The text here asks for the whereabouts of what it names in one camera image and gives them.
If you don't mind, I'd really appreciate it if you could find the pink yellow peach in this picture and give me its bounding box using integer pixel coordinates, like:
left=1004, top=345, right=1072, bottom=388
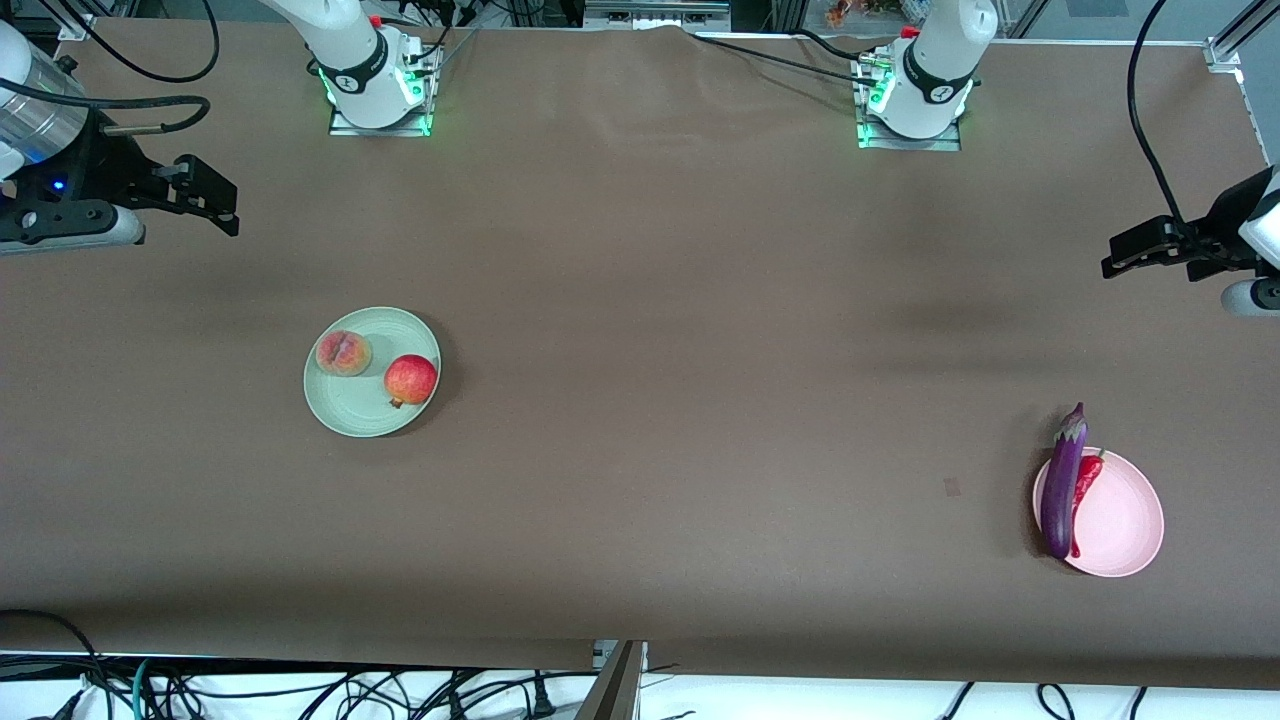
left=315, top=330, right=374, bottom=378

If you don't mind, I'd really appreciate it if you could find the red chili pepper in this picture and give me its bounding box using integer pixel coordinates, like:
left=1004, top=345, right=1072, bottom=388
left=1068, top=450, right=1106, bottom=559

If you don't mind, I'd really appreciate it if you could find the long purple eggplant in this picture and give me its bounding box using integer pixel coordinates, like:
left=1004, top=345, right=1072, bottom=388
left=1040, top=402, right=1090, bottom=560

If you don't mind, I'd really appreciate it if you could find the red pomegranate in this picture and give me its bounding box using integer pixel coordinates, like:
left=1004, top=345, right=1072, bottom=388
left=384, top=354, right=440, bottom=410

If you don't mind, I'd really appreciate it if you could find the diagonal aluminium profile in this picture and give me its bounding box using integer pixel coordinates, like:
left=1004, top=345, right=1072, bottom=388
left=1215, top=0, right=1280, bottom=49

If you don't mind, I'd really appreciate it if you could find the light green round plate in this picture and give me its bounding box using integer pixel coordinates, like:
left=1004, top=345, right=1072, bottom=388
left=302, top=306, right=441, bottom=439

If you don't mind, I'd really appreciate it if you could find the pink round plate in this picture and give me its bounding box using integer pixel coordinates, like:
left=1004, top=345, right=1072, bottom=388
left=1032, top=446, right=1166, bottom=579

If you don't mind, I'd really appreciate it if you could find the brown table cover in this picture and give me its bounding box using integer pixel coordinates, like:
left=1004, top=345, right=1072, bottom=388
left=0, top=18, right=1280, bottom=691

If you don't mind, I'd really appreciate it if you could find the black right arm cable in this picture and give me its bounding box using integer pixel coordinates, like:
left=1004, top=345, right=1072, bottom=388
left=0, top=0, right=221, bottom=134

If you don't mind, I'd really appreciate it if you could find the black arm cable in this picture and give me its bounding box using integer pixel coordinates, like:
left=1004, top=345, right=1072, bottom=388
left=0, top=0, right=221, bottom=134
left=1126, top=0, right=1216, bottom=261

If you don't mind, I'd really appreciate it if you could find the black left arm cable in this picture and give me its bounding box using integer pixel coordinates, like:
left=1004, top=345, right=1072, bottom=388
left=1126, top=0, right=1216, bottom=261

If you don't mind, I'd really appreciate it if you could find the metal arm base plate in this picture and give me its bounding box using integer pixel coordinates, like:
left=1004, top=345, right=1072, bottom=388
left=328, top=45, right=434, bottom=138
left=855, top=50, right=964, bottom=153

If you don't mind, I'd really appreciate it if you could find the black cable on table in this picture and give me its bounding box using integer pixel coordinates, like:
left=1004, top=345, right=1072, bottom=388
left=688, top=30, right=886, bottom=89

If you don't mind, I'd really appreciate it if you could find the black looped floor cable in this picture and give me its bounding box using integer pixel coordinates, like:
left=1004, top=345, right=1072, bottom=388
left=0, top=609, right=113, bottom=720

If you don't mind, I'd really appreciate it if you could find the aluminium frame bar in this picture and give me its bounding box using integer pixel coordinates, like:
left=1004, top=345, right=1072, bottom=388
left=583, top=0, right=733, bottom=33

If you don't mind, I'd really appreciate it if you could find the aluminium frame post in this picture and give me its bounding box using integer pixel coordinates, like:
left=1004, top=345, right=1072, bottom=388
left=575, top=640, right=649, bottom=720

